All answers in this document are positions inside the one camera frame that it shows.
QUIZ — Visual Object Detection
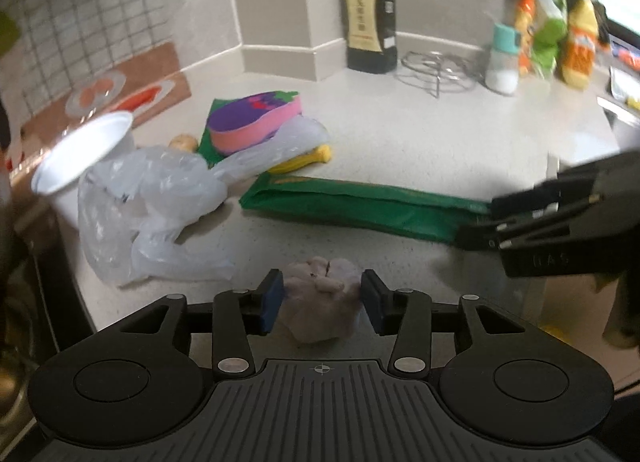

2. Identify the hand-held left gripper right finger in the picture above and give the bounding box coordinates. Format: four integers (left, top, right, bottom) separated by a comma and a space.
360, 269, 528, 377

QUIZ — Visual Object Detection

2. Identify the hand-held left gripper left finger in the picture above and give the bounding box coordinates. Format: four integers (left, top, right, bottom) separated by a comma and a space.
120, 269, 286, 377

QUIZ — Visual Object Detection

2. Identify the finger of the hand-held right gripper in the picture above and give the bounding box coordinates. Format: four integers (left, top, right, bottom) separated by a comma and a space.
455, 192, 640, 253
490, 149, 640, 222

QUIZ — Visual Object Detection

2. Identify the garlic bulb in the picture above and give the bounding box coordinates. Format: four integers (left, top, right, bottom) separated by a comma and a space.
277, 256, 362, 345

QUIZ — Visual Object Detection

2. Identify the long green packet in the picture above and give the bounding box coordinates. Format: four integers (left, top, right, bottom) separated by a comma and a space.
240, 176, 493, 244

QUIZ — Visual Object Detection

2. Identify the purple eggplant sponge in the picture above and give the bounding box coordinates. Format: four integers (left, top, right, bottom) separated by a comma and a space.
207, 91, 302, 157

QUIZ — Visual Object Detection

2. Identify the person's right hand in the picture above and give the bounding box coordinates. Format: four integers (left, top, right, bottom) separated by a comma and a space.
595, 269, 640, 348

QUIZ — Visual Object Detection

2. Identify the salt shaker with teal cap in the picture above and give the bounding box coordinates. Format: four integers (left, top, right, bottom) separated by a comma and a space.
485, 23, 521, 94

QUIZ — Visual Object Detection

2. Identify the steel sink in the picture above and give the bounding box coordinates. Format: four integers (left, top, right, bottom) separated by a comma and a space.
597, 67, 640, 153

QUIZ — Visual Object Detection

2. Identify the clear plastic bag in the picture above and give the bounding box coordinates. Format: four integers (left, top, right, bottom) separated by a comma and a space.
77, 114, 331, 287

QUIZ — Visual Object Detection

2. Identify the yellow bottle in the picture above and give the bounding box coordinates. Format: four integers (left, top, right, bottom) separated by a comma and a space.
557, 0, 601, 90

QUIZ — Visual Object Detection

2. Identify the green printed bag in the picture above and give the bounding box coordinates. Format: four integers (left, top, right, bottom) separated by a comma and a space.
530, 0, 568, 80

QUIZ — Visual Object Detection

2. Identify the orange printed bottle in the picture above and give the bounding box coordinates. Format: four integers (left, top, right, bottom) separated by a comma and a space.
515, 0, 538, 77

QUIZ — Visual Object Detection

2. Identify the ginger piece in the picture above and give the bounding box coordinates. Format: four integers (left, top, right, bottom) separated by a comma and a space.
168, 134, 201, 153

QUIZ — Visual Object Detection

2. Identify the red orange packet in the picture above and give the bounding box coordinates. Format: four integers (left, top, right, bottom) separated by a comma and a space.
612, 42, 640, 68

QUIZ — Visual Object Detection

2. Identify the dark soy sauce bottle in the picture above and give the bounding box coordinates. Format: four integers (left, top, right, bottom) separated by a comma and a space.
340, 0, 398, 74

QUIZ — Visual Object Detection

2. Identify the black gas stove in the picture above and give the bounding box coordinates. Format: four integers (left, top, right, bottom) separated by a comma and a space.
0, 222, 96, 443

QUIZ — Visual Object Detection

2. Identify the brown printed board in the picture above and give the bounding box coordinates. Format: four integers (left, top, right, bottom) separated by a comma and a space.
10, 42, 192, 183

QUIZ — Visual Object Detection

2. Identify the metal wire trivet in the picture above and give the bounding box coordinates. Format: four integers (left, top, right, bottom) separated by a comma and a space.
395, 49, 478, 99

